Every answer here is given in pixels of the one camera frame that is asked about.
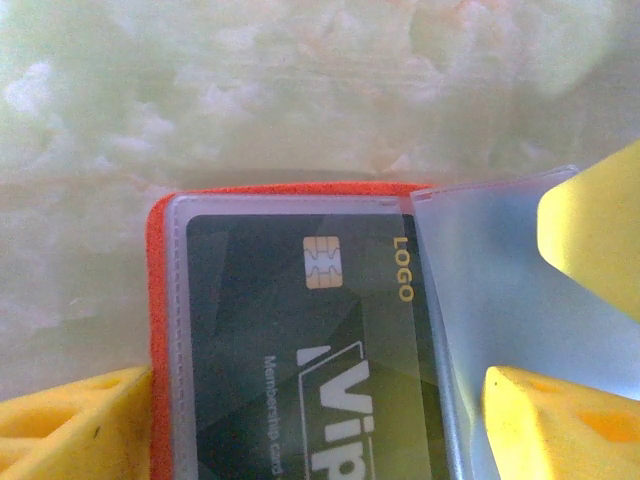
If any black VIP credit card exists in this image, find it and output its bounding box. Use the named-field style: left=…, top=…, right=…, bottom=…
left=185, top=213, right=451, bottom=480

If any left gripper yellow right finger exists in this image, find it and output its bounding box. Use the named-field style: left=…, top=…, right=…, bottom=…
left=481, top=364, right=640, bottom=480

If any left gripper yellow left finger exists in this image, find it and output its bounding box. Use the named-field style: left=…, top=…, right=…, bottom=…
left=0, top=363, right=154, bottom=480

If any orange card holder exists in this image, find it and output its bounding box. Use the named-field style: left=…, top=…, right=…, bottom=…
left=147, top=164, right=640, bottom=480

